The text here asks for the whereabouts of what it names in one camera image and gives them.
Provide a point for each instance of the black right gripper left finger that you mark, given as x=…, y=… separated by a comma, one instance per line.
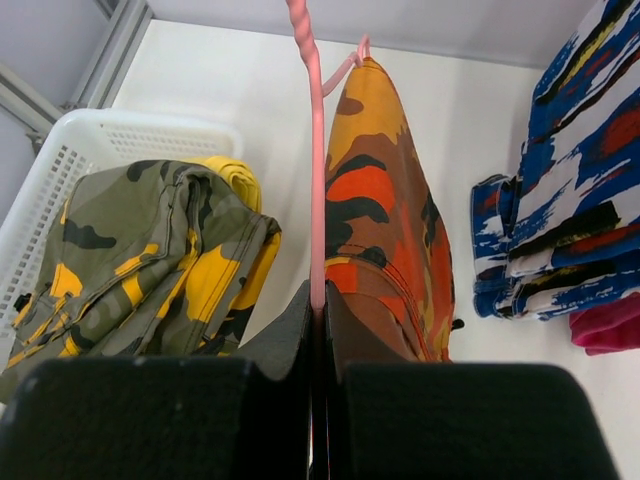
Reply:
x=245, y=416

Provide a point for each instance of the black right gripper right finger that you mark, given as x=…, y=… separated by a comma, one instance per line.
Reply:
x=389, y=418

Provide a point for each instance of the orange camouflage trousers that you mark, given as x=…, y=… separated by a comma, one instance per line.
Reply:
x=386, y=247

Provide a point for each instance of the olive yellow camouflage trousers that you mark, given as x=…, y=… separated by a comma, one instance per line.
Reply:
x=158, y=257

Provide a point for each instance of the blue white patterned trousers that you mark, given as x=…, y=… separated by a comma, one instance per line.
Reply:
x=562, y=234

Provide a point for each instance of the pink hanger of orange trousers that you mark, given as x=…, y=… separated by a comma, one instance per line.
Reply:
x=320, y=88

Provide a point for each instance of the pink trousers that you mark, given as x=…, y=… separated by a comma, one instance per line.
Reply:
x=609, y=328

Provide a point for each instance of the white plastic basket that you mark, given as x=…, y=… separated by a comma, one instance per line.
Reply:
x=80, y=143

